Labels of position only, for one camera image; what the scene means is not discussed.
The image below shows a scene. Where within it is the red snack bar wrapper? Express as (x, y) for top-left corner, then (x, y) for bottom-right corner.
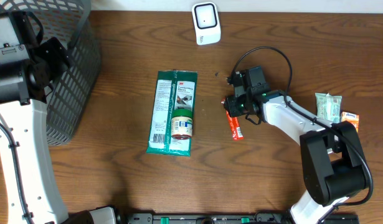
(226, 111), (244, 141)

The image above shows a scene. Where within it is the green 3M gloves package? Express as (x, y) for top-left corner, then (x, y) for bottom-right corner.
(146, 70), (197, 157)

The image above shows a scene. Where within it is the green lid glass jar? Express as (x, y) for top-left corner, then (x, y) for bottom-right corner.
(171, 109), (193, 140)

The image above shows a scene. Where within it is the mint green wipes packet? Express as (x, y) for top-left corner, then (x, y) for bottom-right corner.
(315, 93), (342, 123)

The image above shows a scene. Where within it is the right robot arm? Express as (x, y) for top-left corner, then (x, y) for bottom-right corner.
(224, 67), (372, 223)

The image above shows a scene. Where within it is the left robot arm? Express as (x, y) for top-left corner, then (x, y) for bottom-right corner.
(0, 11), (121, 223)

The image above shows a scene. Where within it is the white barcode scanner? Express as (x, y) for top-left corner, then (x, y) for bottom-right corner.
(191, 2), (221, 45)

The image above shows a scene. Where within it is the grey plastic mesh basket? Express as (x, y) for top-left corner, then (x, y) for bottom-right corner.
(0, 0), (102, 146)

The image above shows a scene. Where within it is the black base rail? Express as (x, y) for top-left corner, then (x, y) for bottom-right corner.
(125, 212), (360, 224)

